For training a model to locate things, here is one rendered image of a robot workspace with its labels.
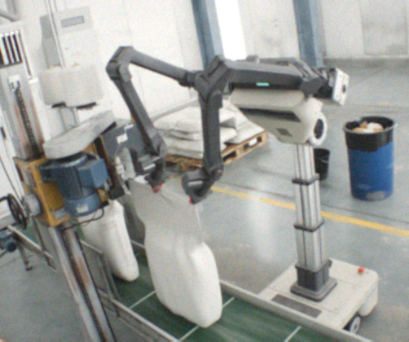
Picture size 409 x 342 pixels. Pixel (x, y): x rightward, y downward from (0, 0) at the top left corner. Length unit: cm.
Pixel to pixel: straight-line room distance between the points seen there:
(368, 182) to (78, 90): 272
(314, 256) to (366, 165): 162
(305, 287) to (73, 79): 160
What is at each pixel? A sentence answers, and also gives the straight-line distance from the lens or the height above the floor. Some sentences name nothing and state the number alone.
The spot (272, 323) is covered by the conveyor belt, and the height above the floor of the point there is 38.
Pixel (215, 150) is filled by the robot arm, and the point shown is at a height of 133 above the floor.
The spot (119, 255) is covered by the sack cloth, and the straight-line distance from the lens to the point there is 256.
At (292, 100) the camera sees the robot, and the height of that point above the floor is 140.
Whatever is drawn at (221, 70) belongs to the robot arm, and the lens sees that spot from 127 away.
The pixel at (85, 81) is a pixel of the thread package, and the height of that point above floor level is 162.
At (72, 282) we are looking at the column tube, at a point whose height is 69.
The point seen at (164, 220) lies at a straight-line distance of 203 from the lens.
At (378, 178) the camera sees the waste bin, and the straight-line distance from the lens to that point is 381.
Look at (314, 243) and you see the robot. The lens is 223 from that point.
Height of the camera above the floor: 181
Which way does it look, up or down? 20 degrees down
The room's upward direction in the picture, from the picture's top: 11 degrees counter-clockwise
